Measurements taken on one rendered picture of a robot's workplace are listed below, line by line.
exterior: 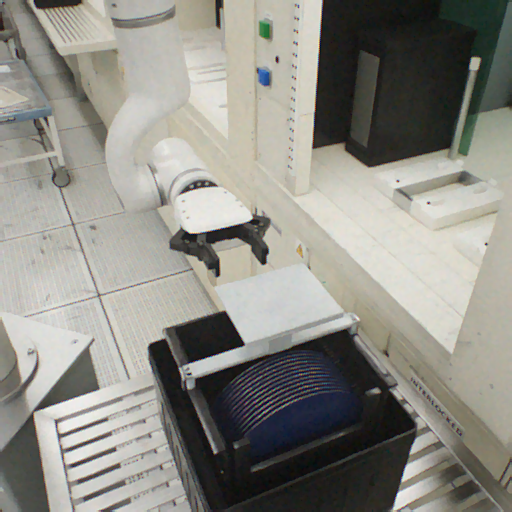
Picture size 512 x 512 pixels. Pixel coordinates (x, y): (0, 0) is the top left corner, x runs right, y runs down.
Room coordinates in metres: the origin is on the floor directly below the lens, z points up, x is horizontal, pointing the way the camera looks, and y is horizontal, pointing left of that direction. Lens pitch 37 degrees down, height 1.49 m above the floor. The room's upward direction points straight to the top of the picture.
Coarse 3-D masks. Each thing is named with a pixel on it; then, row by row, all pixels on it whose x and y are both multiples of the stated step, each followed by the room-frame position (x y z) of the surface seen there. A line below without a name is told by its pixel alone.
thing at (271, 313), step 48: (240, 288) 0.48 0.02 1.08; (288, 288) 0.48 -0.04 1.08; (192, 336) 0.52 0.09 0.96; (240, 336) 0.55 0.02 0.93; (288, 336) 0.45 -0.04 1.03; (336, 336) 0.51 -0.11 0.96; (192, 384) 0.41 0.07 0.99; (384, 384) 0.42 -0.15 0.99; (336, 432) 0.39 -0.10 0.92; (240, 480) 0.33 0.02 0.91
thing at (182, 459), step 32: (160, 352) 0.54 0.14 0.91; (160, 384) 0.46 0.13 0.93; (160, 416) 0.51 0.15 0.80; (384, 416) 0.45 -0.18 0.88; (192, 448) 0.47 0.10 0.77; (384, 448) 0.37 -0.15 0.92; (192, 480) 0.35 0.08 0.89; (320, 480) 0.33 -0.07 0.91; (352, 480) 0.35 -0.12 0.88; (384, 480) 0.38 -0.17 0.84
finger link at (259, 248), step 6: (264, 228) 0.63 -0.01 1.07; (252, 234) 0.60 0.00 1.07; (258, 234) 0.61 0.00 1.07; (264, 234) 0.63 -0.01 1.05; (252, 240) 0.60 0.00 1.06; (258, 240) 0.59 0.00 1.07; (252, 246) 0.60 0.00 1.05; (258, 246) 0.58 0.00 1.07; (264, 246) 0.58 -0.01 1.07; (252, 252) 0.60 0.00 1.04; (258, 252) 0.58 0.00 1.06; (264, 252) 0.57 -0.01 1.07; (258, 258) 0.58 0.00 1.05; (264, 258) 0.57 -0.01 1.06; (264, 264) 0.57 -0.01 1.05
